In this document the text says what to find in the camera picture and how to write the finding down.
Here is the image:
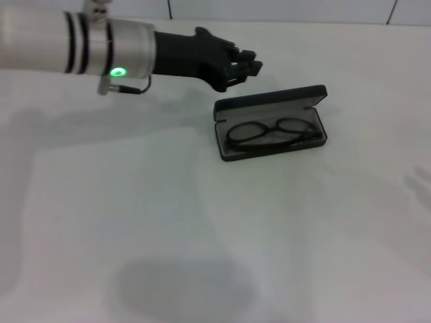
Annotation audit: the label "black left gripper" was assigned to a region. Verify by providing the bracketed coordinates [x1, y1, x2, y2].
[153, 26, 265, 94]

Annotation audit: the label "left arm connector cable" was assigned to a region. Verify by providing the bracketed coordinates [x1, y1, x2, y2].
[96, 75, 152, 96]

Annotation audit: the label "black glasses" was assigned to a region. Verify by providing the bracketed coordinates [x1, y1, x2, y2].
[225, 116, 323, 151]

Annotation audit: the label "black glasses case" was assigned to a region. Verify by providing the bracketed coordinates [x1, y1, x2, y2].
[213, 84, 329, 163]

